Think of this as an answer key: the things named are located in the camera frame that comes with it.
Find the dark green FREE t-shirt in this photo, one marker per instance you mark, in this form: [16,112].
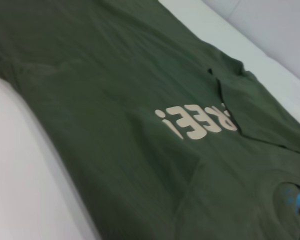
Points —
[115,100]

